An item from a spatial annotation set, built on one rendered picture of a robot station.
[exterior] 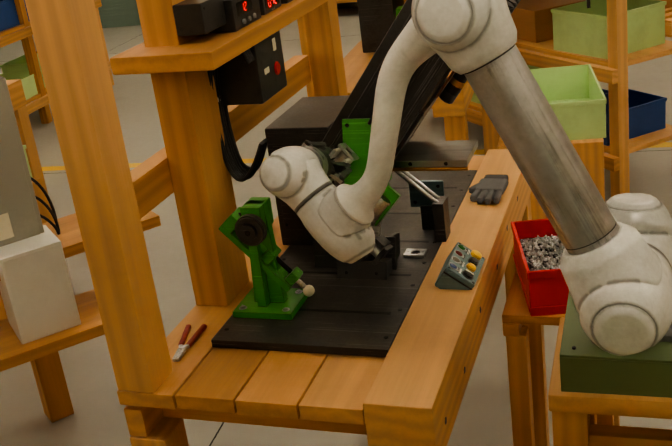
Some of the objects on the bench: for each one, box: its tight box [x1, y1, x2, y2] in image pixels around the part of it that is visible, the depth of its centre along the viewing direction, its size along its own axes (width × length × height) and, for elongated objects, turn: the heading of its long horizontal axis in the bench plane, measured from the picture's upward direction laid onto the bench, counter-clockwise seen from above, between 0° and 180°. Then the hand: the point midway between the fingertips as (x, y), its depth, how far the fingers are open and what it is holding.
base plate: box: [211, 170, 477, 357], centre depth 255 cm, size 42×110×2 cm, turn 0°
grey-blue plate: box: [409, 180, 445, 230], centre depth 255 cm, size 10×2×14 cm, turn 90°
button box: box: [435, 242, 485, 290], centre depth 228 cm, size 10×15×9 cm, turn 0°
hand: (340, 158), depth 230 cm, fingers closed on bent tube, 3 cm apart
